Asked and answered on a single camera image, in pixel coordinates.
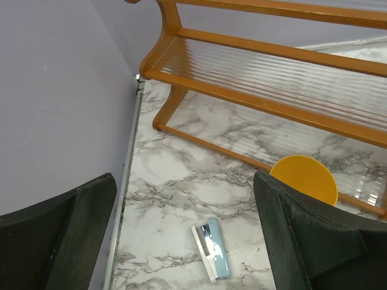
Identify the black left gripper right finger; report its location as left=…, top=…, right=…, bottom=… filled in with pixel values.
left=253, top=171, right=386, bottom=289

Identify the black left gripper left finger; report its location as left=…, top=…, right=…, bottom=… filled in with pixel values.
left=1, top=173, right=117, bottom=289

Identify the yellow plastic wine glass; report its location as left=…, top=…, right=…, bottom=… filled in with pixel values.
left=270, top=155, right=338, bottom=206

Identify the wooden two-tier shelf rack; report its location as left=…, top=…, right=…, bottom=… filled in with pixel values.
left=124, top=0, right=387, bottom=220

